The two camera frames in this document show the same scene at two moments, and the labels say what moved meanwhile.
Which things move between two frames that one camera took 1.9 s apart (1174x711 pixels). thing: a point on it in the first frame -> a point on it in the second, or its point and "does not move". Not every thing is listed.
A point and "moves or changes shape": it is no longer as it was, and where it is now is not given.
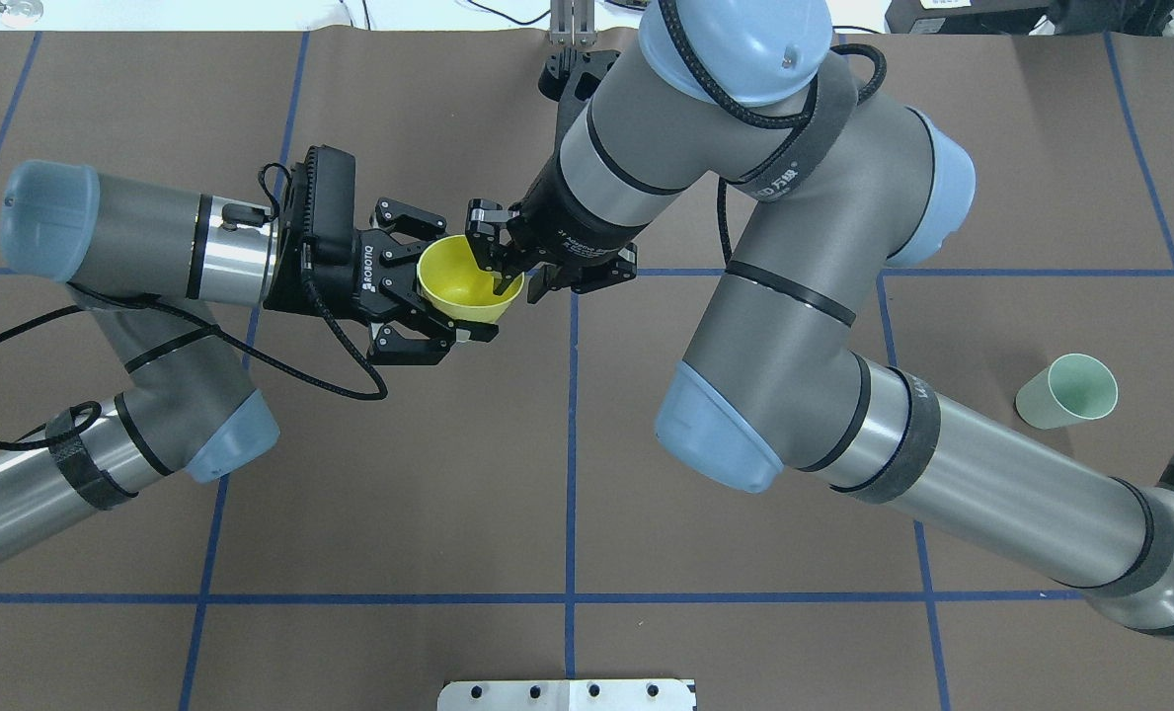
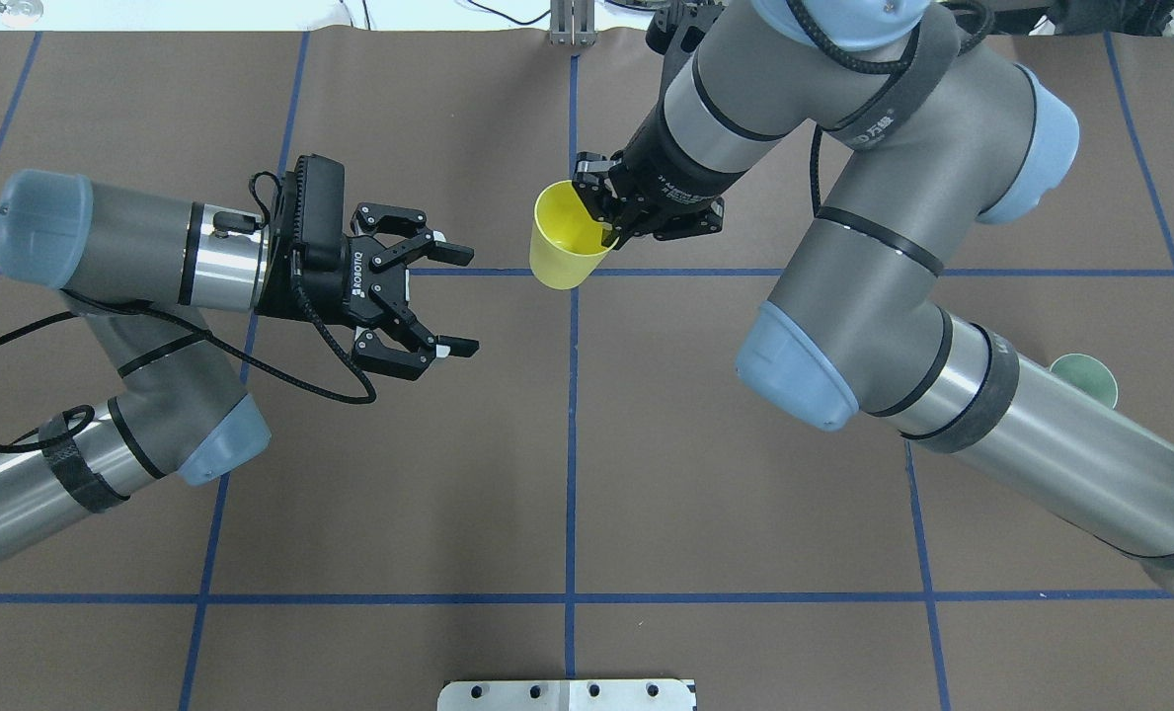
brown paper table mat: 526,517 does not move
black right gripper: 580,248 -> 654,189
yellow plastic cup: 454,287 moves or changes shape
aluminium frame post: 573,23 does not move
